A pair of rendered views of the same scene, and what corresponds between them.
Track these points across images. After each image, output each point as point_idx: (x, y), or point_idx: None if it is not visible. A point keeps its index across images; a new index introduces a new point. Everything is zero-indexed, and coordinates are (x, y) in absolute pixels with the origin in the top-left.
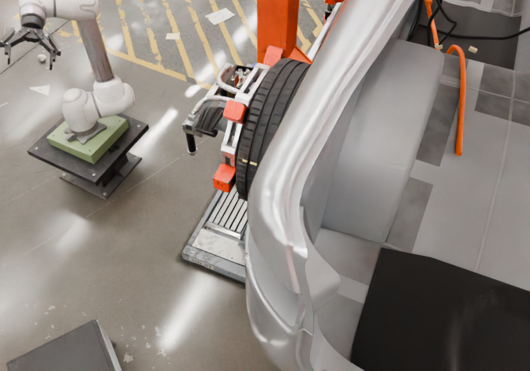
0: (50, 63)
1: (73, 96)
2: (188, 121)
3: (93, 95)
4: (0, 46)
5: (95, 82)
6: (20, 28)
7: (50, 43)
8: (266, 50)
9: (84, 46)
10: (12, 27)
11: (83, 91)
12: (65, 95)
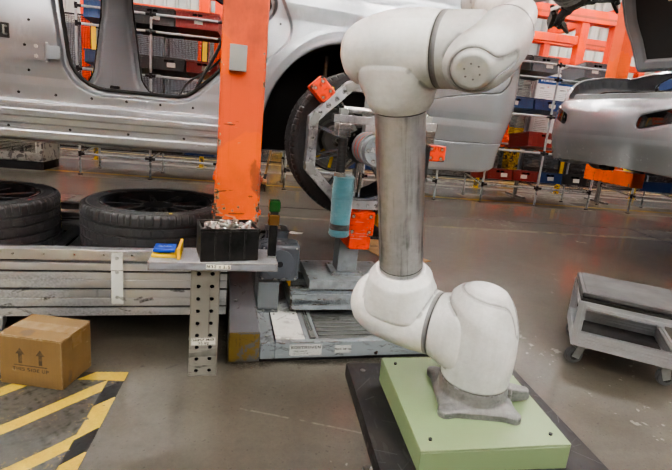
0: (566, 27)
1: (488, 282)
2: (433, 123)
3: (440, 292)
4: None
5: (425, 274)
6: None
7: (556, 16)
8: (326, 80)
9: (424, 191)
10: None
11: (458, 286)
12: (502, 293)
